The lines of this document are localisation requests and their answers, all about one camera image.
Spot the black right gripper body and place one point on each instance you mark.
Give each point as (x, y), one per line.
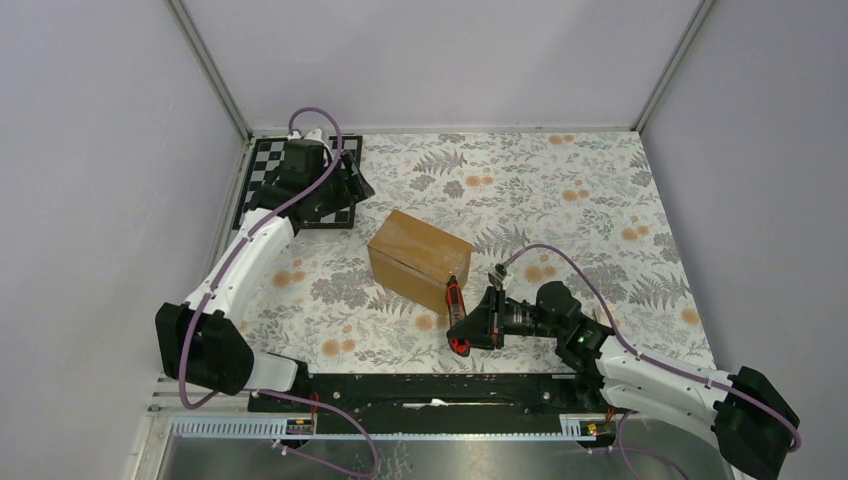
(521, 319)

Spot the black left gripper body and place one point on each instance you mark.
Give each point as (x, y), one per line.
(331, 193)

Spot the red black utility knife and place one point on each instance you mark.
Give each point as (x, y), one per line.
(456, 313)

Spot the brown cardboard express box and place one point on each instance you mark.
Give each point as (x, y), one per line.
(416, 260)

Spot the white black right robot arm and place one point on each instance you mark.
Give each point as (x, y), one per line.
(742, 415)

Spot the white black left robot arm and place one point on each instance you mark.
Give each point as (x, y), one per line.
(199, 340)

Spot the black white checkerboard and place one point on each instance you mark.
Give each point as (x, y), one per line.
(265, 156)

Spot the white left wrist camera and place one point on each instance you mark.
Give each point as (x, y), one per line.
(316, 134)

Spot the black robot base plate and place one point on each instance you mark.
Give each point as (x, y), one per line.
(439, 404)

